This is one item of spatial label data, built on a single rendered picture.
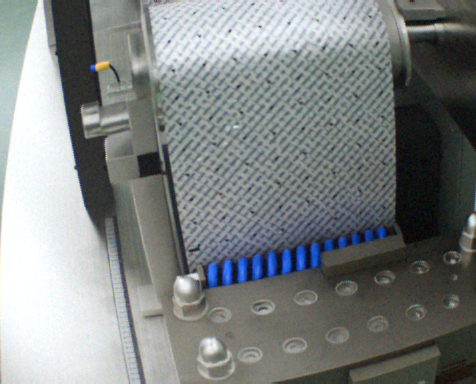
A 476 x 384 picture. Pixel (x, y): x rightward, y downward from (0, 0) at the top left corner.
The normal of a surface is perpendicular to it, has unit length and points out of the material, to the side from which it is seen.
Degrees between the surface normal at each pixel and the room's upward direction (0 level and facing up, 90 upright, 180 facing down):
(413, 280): 0
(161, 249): 90
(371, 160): 90
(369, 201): 90
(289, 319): 0
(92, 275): 0
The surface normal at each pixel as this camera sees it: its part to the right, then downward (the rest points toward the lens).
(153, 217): 0.18, 0.56
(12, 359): -0.10, -0.81
